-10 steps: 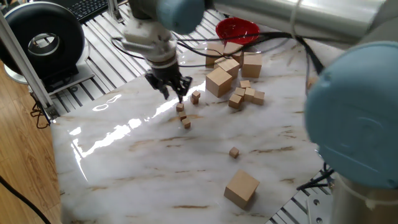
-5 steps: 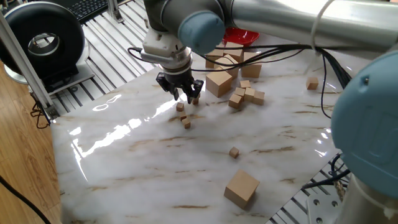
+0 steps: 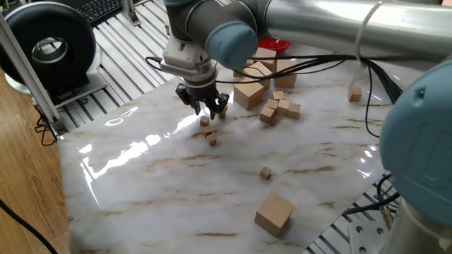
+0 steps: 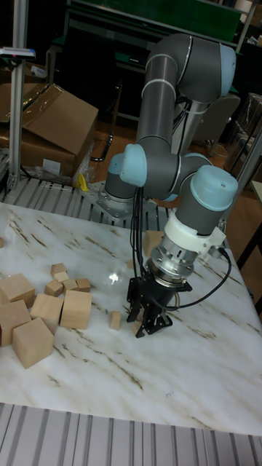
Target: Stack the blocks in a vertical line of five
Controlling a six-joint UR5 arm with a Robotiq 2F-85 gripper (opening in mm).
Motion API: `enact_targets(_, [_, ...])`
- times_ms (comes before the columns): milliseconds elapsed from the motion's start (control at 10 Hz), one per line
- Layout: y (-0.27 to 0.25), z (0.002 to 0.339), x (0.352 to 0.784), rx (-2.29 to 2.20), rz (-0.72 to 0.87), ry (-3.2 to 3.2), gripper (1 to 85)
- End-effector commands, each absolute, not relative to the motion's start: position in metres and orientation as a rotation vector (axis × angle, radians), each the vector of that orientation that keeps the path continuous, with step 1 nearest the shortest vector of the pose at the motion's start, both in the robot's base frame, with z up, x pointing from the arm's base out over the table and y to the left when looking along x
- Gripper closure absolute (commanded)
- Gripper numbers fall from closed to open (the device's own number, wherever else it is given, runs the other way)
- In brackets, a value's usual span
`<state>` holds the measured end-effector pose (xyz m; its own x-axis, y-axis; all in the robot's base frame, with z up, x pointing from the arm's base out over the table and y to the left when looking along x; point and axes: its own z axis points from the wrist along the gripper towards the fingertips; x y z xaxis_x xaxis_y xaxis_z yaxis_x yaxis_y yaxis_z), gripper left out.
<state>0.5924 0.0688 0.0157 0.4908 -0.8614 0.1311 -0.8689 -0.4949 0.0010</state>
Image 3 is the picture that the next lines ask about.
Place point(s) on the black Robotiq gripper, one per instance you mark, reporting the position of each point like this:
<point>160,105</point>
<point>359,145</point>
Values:
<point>201,92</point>

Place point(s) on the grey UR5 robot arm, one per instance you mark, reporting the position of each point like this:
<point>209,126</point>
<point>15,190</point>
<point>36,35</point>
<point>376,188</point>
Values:
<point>318,24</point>

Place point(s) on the silver wrist adapter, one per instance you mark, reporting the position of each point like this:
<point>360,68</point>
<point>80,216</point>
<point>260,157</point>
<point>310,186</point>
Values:
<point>205,75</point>

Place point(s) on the medium wooden cube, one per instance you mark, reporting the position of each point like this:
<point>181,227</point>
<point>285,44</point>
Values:
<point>294,110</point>
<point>283,107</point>
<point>267,114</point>
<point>354,94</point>
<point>278,95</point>
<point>272,104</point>

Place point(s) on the white marble pattern sheet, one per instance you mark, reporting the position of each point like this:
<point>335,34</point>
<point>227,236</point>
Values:
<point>176,176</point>

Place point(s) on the red glossy bowl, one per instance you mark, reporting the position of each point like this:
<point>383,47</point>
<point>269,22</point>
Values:
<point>275,44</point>

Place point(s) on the black computer keyboard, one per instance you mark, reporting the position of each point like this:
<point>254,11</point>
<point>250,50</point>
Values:
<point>99,10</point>

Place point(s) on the white plastic wrist bracket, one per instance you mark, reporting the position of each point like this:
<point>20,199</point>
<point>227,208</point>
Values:
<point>183,56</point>

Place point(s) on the white lamp base plate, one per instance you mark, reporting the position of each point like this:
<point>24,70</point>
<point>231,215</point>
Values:
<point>96,84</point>

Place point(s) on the aluminium corner bracket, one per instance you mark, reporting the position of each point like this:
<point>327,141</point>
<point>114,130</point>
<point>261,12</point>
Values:
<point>131,16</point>

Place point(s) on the aluminium frame post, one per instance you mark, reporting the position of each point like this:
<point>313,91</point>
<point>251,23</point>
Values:
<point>24,70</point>

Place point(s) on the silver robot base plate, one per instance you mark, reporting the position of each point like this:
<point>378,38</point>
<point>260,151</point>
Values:
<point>367,240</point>

